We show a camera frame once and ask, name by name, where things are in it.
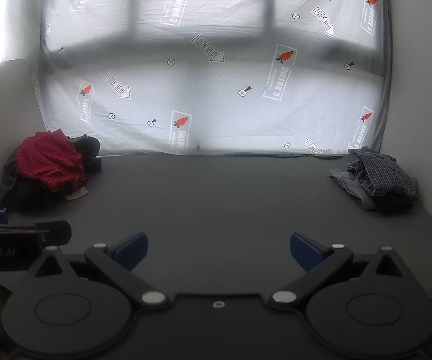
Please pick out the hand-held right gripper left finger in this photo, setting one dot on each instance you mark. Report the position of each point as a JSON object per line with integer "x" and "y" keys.
{"x": 133, "y": 249}

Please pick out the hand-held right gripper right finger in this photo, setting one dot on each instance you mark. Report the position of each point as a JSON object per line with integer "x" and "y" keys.
{"x": 306, "y": 249}

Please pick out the red checked garment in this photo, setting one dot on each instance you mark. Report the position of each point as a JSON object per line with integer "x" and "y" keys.
{"x": 47, "y": 161}

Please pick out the dark navy clothes pile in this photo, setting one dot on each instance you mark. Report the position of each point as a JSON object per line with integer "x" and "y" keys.
{"x": 88, "y": 150}

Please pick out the brown paper piece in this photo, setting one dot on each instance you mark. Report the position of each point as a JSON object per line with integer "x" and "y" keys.
{"x": 77, "y": 193}

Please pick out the grey garment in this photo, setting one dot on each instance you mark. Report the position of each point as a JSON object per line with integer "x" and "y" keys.
{"x": 347, "y": 182}

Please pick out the dark plaid shirt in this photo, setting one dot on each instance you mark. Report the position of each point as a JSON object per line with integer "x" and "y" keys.
{"x": 380, "y": 172}

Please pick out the white printed curtain sheet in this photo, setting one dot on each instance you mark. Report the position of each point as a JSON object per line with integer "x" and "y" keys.
{"x": 208, "y": 82}

